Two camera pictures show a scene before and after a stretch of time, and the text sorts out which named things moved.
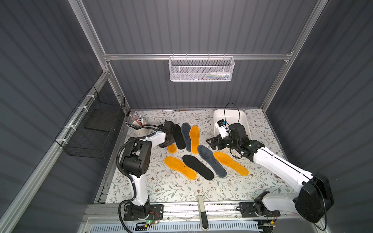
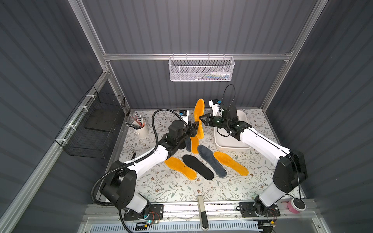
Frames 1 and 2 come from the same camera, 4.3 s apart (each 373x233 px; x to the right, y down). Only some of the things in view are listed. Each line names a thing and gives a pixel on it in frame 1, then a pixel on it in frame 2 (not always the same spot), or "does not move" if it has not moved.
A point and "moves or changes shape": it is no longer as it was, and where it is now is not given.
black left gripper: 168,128 to 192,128
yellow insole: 176,164 does not move
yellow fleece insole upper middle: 194,136 does not move
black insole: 197,166 does not move
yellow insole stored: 172,148 moves or changes shape
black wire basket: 87,134 does not move
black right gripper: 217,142 to 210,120
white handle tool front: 203,216 does not move
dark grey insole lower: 207,155 does not move
